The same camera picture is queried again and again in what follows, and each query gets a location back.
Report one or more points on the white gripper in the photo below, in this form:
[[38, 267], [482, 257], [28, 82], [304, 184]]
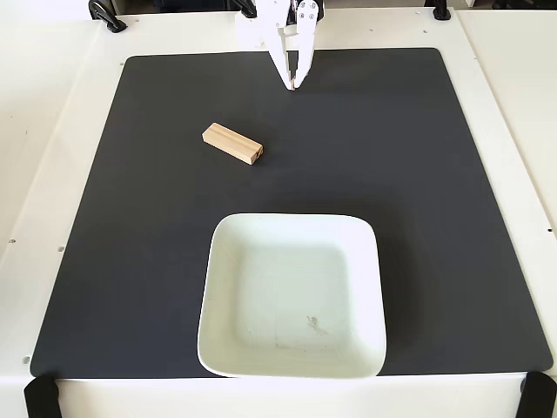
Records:
[[275, 31]]

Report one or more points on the light wooden rectangular block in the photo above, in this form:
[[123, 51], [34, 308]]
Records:
[[230, 143]]

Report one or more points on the white square ceramic plate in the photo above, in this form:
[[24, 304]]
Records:
[[291, 296]]

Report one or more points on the black table clamp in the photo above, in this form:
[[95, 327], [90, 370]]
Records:
[[106, 15], [440, 9], [247, 8]]

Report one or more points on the black rubber mat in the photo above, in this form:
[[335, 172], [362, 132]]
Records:
[[391, 174]]

